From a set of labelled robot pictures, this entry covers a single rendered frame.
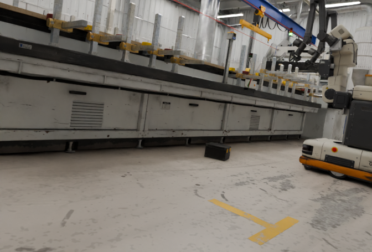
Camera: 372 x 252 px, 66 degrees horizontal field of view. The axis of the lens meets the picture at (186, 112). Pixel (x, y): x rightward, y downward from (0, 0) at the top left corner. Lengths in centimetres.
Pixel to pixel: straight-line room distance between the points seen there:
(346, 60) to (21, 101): 269
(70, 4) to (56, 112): 796
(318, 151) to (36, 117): 228
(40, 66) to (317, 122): 498
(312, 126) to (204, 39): 343
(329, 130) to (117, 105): 417
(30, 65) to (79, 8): 827
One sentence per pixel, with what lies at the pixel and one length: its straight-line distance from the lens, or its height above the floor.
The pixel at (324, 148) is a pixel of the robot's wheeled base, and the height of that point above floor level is 24.
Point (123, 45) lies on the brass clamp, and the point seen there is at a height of 81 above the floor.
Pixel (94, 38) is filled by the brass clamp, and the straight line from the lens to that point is 196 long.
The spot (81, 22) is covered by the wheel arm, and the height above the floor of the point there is 83.
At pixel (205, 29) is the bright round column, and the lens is 756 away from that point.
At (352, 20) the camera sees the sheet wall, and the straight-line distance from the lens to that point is 1272.
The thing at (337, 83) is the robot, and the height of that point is 83.
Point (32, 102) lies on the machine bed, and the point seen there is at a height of 34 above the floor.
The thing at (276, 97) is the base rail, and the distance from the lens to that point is 396.
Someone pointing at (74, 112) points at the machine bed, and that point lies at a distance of 220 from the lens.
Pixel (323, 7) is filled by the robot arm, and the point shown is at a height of 151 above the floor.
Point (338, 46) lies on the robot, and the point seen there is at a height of 115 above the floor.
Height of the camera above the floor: 53
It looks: 4 degrees down
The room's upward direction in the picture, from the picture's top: 8 degrees clockwise
